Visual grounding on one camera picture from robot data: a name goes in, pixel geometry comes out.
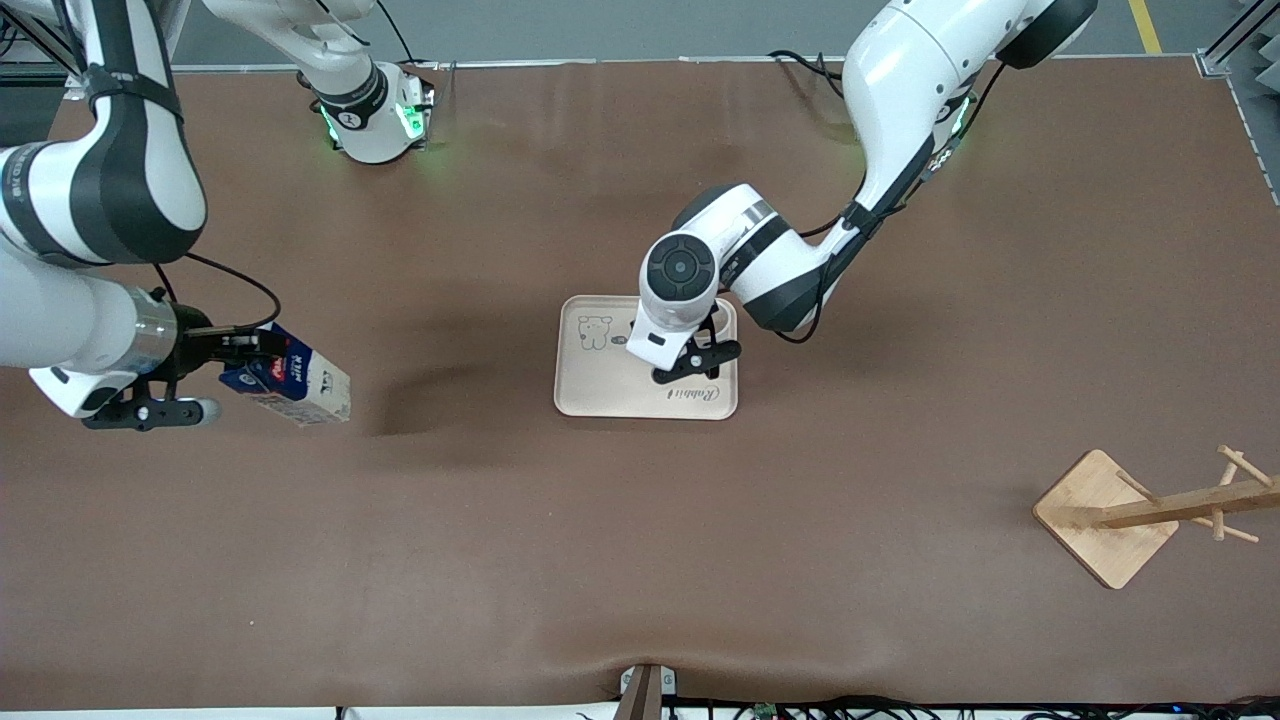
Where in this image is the blue white milk carton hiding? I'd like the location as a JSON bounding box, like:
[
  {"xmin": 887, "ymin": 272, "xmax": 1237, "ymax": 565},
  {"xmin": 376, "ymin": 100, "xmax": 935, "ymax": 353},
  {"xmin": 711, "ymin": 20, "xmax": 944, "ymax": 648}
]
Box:
[{"xmin": 218, "ymin": 322, "xmax": 353, "ymax": 429}]

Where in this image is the cream plastic tray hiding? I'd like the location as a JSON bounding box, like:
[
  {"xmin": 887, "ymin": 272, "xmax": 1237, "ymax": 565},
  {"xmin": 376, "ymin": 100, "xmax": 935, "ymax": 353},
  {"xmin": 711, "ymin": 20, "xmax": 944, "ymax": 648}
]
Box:
[{"xmin": 553, "ymin": 295, "xmax": 740, "ymax": 421}]

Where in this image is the wooden mug stand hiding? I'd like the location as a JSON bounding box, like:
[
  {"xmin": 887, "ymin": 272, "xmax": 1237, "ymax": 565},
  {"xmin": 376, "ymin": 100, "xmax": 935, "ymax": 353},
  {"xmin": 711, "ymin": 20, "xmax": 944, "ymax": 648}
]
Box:
[{"xmin": 1031, "ymin": 444, "xmax": 1280, "ymax": 591}]

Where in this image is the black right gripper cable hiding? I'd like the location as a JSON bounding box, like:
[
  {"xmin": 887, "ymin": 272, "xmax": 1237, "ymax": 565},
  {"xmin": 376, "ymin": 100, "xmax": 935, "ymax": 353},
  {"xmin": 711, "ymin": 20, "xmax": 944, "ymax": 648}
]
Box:
[{"xmin": 148, "ymin": 250, "xmax": 284, "ymax": 337}]

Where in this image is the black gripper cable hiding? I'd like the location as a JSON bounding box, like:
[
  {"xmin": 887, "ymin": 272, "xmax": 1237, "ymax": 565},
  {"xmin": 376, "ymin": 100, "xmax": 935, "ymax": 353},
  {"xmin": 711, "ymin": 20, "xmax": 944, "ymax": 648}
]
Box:
[
  {"xmin": 772, "ymin": 60, "xmax": 1009, "ymax": 347},
  {"xmin": 148, "ymin": 250, "xmax": 284, "ymax": 337}
]

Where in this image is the black right camera mount bracket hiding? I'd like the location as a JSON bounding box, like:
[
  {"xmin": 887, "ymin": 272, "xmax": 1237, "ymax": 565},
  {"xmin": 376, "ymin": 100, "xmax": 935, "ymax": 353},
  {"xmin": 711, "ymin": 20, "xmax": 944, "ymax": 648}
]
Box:
[{"xmin": 81, "ymin": 397, "xmax": 199, "ymax": 433}]

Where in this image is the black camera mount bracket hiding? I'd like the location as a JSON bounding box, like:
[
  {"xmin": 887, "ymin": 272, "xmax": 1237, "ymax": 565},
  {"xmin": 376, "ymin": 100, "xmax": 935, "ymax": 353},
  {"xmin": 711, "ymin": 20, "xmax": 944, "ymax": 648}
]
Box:
[
  {"xmin": 81, "ymin": 397, "xmax": 199, "ymax": 433},
  {"xmin": 651, "ymin": 338, "xmax": 744, "ymax": 387}
]

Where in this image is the black right arm base cable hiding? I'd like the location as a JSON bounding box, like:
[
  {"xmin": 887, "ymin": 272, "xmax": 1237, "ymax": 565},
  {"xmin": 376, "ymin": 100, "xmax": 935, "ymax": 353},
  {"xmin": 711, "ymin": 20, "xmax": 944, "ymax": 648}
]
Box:
[{"xmin": 374, "ymin": 0, "xmax": 441, "ymax": 71}]

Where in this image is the black arm base cable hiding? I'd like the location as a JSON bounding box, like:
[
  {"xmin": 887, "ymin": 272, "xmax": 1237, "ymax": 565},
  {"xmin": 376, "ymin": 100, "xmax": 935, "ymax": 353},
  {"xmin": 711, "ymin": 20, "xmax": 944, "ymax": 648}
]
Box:
[
  {"xmin": 767, "ymin": 48, "xmax": 849, "ymax": 105},
  {"xmin": 374, "ymin": 0, "xmax": 441, "ymax": 71}
]

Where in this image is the aluminium frame with dark struts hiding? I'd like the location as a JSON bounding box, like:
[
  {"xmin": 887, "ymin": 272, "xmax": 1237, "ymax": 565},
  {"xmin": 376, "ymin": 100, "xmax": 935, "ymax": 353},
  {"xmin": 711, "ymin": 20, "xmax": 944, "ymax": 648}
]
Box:
[{"xmin": 0, "ymin": 0, "xmax": 96, "ymax": 101}]

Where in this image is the black left camera mount bracket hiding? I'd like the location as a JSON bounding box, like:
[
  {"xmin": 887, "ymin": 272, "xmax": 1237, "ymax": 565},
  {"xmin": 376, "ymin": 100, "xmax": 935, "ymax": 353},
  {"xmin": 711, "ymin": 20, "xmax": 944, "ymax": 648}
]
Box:
[{"xmin": 651, "ymin": 338, "xmax": 744, "ymax": 387}]

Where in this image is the grey table edge bracket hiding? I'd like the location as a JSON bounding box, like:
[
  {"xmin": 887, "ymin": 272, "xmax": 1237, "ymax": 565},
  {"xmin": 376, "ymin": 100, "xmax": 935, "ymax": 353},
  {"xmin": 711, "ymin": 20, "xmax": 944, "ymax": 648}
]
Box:
[{"xmin": 619, "ymin": 662, "xmax": 679, "ymax": 720}]

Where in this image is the black left arm base cable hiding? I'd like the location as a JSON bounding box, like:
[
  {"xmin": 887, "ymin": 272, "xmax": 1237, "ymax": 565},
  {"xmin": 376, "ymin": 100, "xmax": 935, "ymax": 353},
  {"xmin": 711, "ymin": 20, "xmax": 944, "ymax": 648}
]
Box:
[{"xmin": 767, "ymin": 48, "xmax": 849, "ymax": 105}]

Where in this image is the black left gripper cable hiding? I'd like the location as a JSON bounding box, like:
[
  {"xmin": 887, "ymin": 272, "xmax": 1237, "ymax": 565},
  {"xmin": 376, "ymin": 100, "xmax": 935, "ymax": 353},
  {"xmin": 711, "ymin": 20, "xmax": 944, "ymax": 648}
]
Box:
[{"xmin": 772, "ymin": 60, "xmax": 1009, "ymax": 347}]

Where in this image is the aluminium frame corner post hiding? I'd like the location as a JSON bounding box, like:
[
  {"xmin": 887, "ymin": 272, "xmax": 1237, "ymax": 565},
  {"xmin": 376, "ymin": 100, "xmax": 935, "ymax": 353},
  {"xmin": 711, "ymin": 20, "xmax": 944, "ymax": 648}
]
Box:
[{"xmin": 1196, "ymin": 0, "xmax": 1280, "ymax": 81}]

